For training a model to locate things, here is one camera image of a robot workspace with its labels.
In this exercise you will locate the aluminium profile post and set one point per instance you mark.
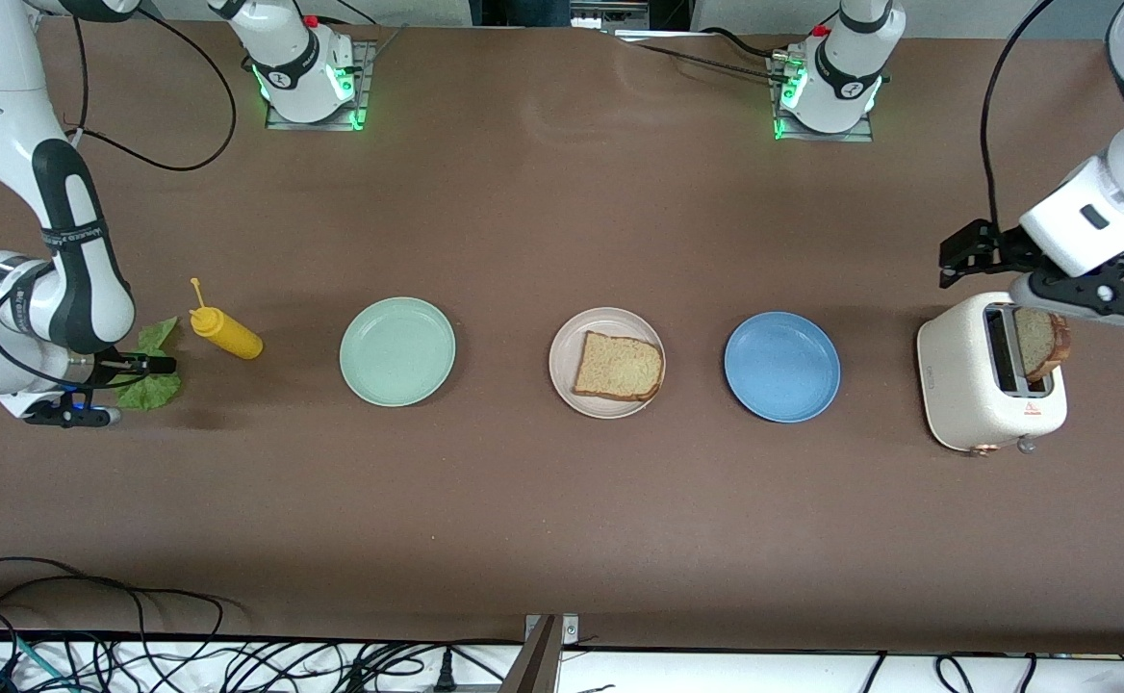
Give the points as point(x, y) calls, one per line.
point(538, 664)

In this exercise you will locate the brown bread slice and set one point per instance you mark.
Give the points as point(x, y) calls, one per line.
point(620, 368)
point(1041, 342)

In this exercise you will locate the mint green plate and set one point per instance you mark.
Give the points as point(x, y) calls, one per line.
point(396, 351)

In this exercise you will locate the black power plug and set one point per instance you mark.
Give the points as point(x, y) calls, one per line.
point(446, 674)

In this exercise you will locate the green lettuce leaf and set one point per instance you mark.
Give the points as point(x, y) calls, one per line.
point(158, 393)

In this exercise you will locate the white power strip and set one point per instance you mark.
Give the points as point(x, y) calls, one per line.
point(610, 17)

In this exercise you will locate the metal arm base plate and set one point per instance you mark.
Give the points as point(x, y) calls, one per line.
point(851, 138)
point(317, 126)

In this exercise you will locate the blue plate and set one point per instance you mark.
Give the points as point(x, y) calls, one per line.
point(781, 367)

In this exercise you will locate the beige plate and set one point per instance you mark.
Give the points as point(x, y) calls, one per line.
point(562, 361)

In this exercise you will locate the white toaster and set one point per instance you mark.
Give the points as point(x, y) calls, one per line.
point(957, 385)

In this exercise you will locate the yellow squeeze bottle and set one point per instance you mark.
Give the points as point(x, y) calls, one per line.
point(230, 337)

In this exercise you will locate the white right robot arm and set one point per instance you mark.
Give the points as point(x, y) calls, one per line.
point(4, 96)

